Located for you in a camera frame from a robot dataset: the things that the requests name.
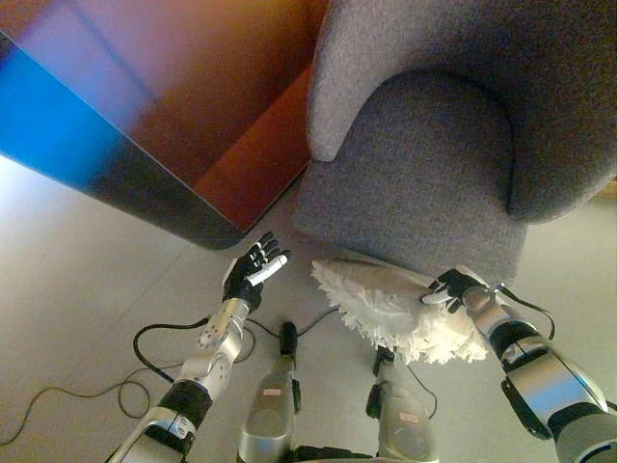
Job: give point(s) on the silver right robot leg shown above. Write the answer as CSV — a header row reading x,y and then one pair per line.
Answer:
x,y
405,419

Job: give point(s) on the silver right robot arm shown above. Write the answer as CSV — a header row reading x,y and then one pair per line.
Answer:
x,y
540,366

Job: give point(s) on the silver robot leg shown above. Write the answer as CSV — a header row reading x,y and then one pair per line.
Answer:
x,y
270,405
405,419

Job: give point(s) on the rounded iridescent partition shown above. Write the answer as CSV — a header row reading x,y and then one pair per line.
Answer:
x,y
144,120

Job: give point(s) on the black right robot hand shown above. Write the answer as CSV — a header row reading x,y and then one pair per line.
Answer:
x,y
455,284

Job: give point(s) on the silver left robot leg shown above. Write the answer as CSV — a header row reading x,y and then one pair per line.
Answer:
x,y
270,405

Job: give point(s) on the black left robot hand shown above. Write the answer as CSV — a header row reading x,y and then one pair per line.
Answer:
x,y
243,277

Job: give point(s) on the grey fabric armchair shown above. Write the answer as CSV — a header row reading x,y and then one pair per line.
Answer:
x,y
434,144

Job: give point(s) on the white fluffy duster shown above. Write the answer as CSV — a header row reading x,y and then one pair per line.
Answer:
x,y
395,308

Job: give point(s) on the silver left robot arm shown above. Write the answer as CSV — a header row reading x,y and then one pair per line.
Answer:
x,y
212,357

